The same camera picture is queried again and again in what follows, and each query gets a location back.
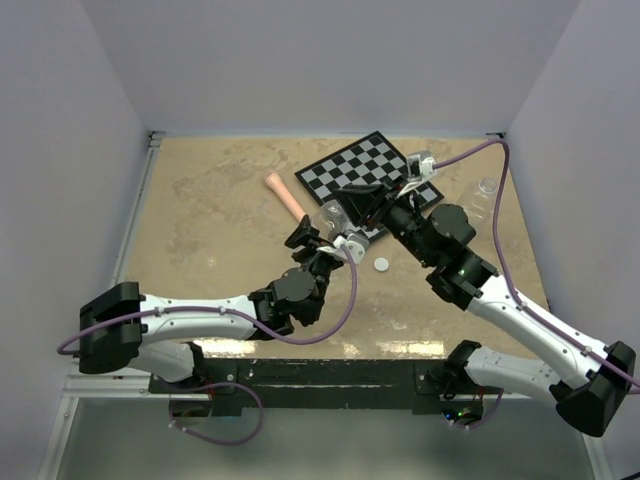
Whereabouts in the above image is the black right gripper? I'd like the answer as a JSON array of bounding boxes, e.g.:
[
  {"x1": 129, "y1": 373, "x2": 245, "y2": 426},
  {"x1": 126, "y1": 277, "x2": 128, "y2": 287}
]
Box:
[{"x1": 332, "y1": 174, "x2": 435, "y2": 267}]

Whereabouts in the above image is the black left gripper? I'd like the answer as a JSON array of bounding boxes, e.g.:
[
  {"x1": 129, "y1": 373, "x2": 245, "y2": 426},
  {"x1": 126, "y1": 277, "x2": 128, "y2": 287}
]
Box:
[{"x1": 285, "y1": 215, "x2": 343, "y2": 323}]

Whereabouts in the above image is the clear plastic bottle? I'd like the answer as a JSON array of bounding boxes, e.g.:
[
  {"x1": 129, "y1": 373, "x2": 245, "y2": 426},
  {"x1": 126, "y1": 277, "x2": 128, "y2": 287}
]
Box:
[
  {"x1": 457, "y1": 177, "x2": 499, "y2": 222},
  {"x1": 311, "y1": 199, "x2": 352, "y2": 243}
]

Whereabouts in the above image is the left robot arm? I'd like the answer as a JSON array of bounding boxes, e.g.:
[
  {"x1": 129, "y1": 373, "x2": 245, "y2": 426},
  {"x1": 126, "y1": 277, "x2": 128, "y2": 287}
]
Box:
[{"x1": 76, "y1": 218, "x2": 366, "y2": 392}]

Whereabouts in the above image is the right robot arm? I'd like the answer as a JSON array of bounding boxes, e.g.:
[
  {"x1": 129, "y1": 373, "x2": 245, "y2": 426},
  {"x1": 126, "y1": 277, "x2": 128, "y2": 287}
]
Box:
[{"x1": 333, "y1": 184, "x2": 636, "y2": 437}]

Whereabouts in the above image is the white bottle cap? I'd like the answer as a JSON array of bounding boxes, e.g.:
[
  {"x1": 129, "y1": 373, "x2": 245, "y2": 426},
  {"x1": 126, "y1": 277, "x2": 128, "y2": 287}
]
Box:
[{"x1": 373, "y1": 257, "x2": 390, "y2": 272}]

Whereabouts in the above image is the black white checkerboard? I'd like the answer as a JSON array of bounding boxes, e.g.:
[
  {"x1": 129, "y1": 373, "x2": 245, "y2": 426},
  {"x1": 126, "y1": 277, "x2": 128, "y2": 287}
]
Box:
[{"x1": 294, "y1": 130, "x2": 445, "y2": 240}]

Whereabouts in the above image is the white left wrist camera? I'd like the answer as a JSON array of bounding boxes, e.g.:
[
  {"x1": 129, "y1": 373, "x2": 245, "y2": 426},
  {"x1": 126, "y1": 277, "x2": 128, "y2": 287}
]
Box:
[{"x1": 318, "y1": 232, "x2": 369, "y2": 265}]

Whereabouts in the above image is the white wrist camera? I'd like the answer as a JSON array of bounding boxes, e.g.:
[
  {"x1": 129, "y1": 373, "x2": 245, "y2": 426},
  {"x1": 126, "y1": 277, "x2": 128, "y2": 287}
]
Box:
[
  {"x1": 318, "y1": 232, "x2": 369, "y2": 265},
  {"x1": 399, "y1": 150, "x2": 436, "y2": 197}
]

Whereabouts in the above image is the pink cylindrical handle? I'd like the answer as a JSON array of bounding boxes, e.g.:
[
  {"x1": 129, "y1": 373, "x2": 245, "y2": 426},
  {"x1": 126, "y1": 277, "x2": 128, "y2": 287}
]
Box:
[{"x1": 264, "y1": 171, "x2": 306, "y2": 222}]

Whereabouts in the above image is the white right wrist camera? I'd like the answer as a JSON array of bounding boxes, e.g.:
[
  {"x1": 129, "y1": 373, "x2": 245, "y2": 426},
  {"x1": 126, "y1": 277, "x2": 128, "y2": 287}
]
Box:
[{"x1": 399, "y1": 150, "x2": 436, "y2": 197}]

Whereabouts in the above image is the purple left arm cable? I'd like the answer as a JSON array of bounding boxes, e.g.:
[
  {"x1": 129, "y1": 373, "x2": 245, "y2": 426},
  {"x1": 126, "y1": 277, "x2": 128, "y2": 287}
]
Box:
[{"x1": 55, "y1": 244, "x2": 359, "y2": 446}]

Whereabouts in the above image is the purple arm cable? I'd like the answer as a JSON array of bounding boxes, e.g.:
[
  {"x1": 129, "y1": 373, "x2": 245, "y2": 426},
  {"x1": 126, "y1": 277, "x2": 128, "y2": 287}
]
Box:
[
  {"x1": 55, "y1": 244, "x2": 359, "y2": 446},
  {"x1": 432, "y1": 139, "x2": 640, "y2": 431}
]

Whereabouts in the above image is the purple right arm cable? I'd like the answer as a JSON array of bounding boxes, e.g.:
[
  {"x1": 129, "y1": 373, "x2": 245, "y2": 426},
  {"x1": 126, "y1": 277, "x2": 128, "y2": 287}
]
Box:
[{"x1": 432, "y1": 139, "x2": 640, "y2": 431}]

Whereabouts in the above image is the aluminium frame rail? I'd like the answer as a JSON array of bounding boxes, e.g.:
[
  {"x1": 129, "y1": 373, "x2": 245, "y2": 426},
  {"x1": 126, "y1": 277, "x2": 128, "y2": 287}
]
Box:
[{"x1": 37, "y1": 130, "x2": 166, "y2": 479}]

